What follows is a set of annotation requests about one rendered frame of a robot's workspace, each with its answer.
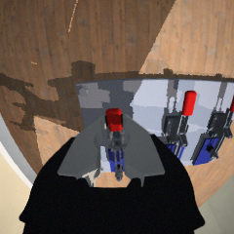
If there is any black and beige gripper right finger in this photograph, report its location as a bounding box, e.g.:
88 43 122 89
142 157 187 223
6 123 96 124
121 113 205 230

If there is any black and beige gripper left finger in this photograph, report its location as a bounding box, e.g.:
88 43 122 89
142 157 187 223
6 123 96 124
19 114 108 223

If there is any grey metal fixture plate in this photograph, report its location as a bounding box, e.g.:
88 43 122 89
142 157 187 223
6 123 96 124
75 78 234 166

